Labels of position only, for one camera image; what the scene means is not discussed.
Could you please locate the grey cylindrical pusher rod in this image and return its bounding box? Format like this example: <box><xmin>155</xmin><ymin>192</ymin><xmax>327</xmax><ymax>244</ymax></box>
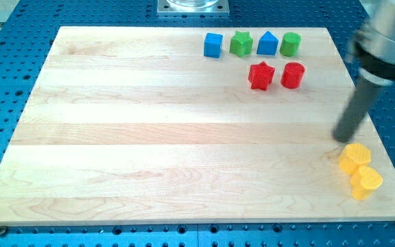
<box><xmin>332</xmin><ymin>77</ymin><xmax>383</xmax><ymax>143</ymax></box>

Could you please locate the yellow hexagon block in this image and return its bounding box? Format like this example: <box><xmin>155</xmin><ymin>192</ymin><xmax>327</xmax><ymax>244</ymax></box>
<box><xmin>338</xmin><ymin>143</ymin><xmax>372</xmax><ymax>175</ymax></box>

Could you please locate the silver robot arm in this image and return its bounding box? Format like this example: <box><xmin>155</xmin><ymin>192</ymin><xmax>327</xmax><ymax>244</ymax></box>
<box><xmin>333</xmin><ymin>0</ymin><xmax>395</xmax><ymax>143</ymax></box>

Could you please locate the red star block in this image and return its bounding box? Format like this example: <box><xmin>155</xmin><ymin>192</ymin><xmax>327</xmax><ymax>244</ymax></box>
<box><xmin>248</xmin><ymin>62</ymin><xmax>275</xmax><ymax>91</ymax></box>

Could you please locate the green star block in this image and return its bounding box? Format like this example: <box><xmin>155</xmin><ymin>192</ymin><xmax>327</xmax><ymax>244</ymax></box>
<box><xmin>229</xmin><ymin>31</ymin><xmax>253</xmax><ymax>58</ymax></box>

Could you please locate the red cylinder block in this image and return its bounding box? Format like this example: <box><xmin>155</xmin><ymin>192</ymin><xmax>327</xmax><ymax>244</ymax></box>
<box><xmin>280</xmin><ymin>62</ymin><xmax>305</xmax><ymax>89</ymax></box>

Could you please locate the green cylinder block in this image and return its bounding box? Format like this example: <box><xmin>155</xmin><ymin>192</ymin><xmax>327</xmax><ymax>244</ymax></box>
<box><xmin>279</xmin><ymin>32</ymin><xmax>301</xmax><ymax>57</ymax></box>

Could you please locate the blue pentagon block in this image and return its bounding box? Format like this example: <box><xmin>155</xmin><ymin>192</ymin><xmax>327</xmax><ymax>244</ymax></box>
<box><xmin>256</xmin><ymin>31</ymin><xmax>279</xmax><ymax>56</ymax></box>

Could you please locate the blue cube block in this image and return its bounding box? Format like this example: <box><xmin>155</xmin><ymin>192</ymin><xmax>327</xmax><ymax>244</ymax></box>
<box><xmin>204</xmin><ymin>33</ymin><xmax>223</xmax><ymax>58</ymax></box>

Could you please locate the wooden board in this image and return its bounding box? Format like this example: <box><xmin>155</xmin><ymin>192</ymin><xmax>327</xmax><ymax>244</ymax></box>
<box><xmin>0</xmin><ymin>26</ymin><xmax>395</xmax><ymax>226</ymax></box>

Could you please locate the left board clamp screw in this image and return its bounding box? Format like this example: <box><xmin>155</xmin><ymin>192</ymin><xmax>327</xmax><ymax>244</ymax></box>
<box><xmin>0</xmin><ymin>226</ymin><xmax>8</xmax><ymax>237</ymax></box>

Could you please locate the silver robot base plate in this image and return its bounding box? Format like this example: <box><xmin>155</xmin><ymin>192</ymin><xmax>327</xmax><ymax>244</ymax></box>
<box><xmin>156</xmin><ymin>0</ymin><xmax>230</xmax><ymax>16</ymax></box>

